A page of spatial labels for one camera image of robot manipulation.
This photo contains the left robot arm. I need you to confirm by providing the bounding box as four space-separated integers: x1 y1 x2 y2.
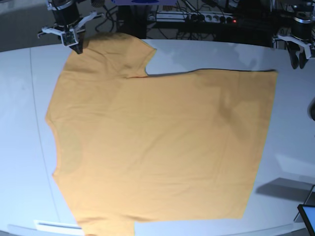
273 0 315 69

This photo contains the orange T-shirt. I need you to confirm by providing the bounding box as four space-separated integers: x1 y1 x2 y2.
46 33 278 236

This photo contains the white power strip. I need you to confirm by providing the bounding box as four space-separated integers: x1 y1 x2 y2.
148 11 238 24

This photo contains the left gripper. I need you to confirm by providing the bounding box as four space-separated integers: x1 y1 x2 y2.
286 17 313 69

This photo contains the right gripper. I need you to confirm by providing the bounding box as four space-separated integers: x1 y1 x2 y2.
52 4 85 54

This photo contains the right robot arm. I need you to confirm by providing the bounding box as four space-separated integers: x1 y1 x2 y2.
47 0 85 54

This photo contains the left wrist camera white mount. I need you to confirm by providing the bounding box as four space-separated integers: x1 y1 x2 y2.
273 34 315 59

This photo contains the dark round object right edge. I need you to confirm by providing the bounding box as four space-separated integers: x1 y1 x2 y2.
308 98 315 120

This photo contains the tablet on stand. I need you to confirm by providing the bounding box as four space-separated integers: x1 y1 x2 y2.
294 185 315 236

